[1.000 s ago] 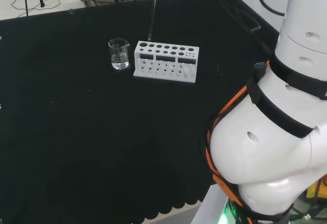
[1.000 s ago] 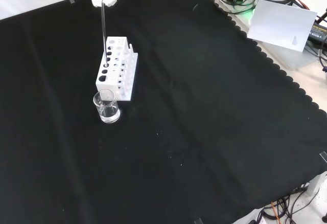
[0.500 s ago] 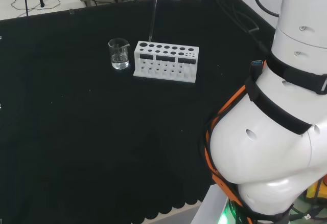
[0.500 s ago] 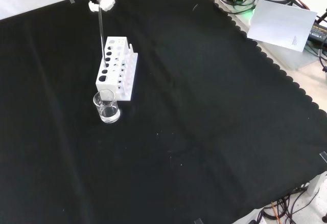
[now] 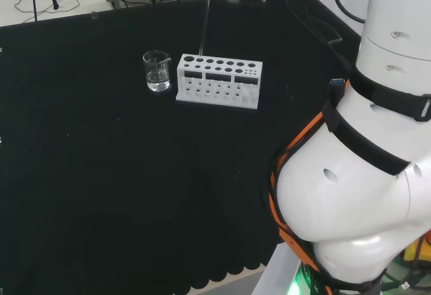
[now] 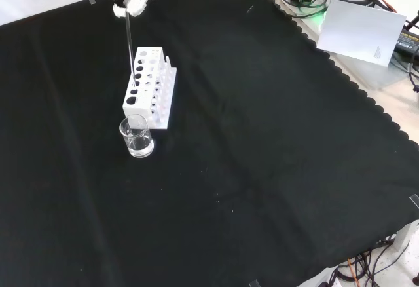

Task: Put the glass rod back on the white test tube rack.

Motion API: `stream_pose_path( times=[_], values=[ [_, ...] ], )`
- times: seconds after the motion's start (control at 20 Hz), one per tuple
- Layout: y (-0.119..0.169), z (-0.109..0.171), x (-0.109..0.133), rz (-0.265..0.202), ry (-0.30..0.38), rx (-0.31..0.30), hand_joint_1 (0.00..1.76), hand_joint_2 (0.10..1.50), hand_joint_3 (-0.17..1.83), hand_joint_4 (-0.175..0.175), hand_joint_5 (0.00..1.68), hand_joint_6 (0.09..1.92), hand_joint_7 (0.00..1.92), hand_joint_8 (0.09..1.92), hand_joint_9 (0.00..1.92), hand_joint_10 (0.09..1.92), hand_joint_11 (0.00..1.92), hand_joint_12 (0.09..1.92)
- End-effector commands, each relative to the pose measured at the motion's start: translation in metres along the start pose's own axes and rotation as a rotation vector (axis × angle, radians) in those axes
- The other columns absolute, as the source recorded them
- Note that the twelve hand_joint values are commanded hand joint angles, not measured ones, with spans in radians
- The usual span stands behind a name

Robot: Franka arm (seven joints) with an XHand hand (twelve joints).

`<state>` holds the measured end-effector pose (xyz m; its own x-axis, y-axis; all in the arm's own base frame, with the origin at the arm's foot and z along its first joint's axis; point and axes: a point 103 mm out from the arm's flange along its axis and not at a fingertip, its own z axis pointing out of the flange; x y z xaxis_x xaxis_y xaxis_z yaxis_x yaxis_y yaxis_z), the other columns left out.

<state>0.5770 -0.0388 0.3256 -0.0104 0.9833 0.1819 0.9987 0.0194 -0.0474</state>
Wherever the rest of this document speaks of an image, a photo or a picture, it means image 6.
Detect clear glass rod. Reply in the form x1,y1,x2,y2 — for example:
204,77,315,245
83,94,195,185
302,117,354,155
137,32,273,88
125,12,137,87

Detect clear glass beaker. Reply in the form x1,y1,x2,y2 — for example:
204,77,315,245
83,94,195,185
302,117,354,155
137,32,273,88
118,113,155,159

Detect white test tube rack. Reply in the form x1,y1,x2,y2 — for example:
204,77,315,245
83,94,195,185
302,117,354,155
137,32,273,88
121,46,178,130

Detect black bench cloth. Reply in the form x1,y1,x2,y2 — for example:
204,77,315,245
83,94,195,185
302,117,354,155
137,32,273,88
0,0,419,287

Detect black floor cable bundle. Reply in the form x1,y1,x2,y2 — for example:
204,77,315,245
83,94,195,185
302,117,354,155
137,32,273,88
327,239,419,287

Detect pale board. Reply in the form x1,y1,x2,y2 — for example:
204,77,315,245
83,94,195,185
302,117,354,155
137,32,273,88
316,0,408,68

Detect black power adapter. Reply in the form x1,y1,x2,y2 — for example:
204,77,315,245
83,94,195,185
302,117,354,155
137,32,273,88
392,26,419,56

